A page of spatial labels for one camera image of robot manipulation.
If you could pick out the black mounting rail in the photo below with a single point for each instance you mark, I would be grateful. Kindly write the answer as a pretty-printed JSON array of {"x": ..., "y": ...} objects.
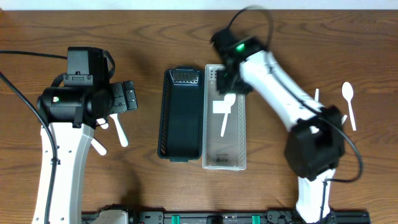
[{"x": 119, "y": 214}]

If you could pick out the white plastic spoon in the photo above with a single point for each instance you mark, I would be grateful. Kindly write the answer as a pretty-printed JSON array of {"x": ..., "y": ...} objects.
[
  {"x": 348, "y": 94},
  {"x": 317, "y": 93},
  {"x": 343, "y": 119},
  {"x": 229, "y": 100}
]

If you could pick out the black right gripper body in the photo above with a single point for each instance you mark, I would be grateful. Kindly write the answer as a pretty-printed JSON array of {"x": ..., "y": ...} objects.
[{"x": 232, "y": 86}]

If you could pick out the white label sticker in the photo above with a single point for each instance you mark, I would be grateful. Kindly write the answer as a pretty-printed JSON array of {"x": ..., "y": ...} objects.
[{"x": 221, "y": 107}]

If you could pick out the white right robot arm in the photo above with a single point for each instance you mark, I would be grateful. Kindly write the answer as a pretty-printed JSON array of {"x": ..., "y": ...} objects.
[{"x": 315, "y": 141}]

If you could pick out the cream plastic fork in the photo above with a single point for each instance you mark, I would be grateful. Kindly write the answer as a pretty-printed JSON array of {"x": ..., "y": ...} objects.
[{"x": 121, "y": 134}]

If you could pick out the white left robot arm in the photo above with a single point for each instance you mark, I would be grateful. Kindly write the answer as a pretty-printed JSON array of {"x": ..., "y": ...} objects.
[{"x": 73, "y": 113}]

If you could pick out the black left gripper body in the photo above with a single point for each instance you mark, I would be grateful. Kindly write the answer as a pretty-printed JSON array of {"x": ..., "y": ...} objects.
[{"x": 125, "y": 96}]

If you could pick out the dark green plastic basket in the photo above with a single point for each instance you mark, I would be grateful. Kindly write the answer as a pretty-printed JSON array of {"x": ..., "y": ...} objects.
[{"x": 181, "y": 117}]

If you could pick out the clear perforated plastic basket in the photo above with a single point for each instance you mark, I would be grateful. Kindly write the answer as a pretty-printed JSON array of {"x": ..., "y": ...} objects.
[{"x": 227, "y": 152}]

